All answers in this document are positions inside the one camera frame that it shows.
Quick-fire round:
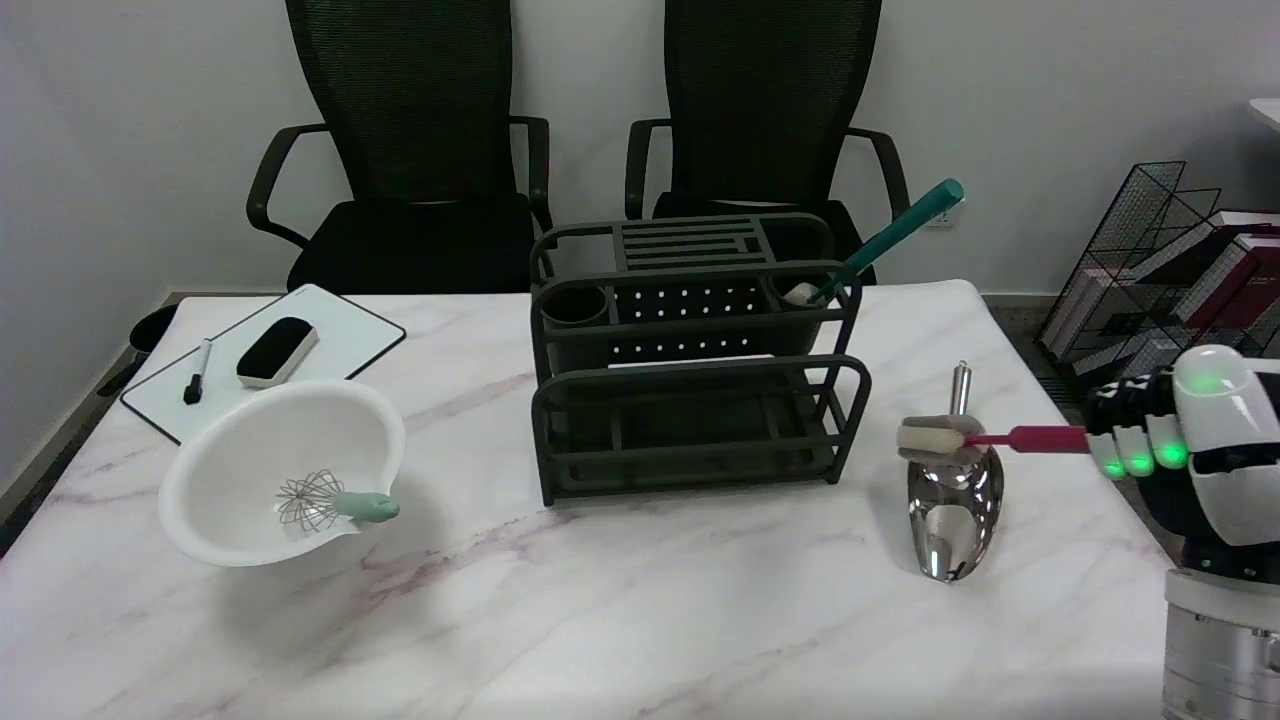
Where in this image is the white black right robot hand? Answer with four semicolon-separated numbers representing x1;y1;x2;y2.
1086;345;1280;578

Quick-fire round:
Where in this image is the pink sponge bottle brush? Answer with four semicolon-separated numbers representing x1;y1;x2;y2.
897;415;1093;465

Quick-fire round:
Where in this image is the teal sponge bottle brush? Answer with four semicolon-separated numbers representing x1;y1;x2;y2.
782;179;966;307

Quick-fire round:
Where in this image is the dark green kitchen storage rack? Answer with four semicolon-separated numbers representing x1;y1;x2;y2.
529;213;872;507

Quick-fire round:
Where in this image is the dark red book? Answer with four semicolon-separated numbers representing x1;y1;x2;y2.
1130;226;1280;351

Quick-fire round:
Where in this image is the white book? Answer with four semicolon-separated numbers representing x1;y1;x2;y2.
1042;210;1280;358

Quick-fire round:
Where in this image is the shiny metal scoop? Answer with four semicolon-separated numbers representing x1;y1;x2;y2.
907;362;1005;583

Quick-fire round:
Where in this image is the black mesh office chair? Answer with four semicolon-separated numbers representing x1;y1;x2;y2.
625;0;911;287
246;0;554;294

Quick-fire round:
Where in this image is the white mixing bowl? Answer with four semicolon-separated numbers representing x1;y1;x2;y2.
158;379;407;569

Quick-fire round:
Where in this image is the black whiteboard eraser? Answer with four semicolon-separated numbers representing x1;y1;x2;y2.
236;317;320;389

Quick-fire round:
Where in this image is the small whiteboard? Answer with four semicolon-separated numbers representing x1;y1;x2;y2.
120;283;407;445

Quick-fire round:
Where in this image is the black whiteboard marker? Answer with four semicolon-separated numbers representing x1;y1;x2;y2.
183;338;214;406

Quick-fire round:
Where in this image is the black wire file rack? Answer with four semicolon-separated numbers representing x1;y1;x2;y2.
1037;161;1280;403

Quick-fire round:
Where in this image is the whisk with mint handle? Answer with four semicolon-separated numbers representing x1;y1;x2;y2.
275;470;400;535

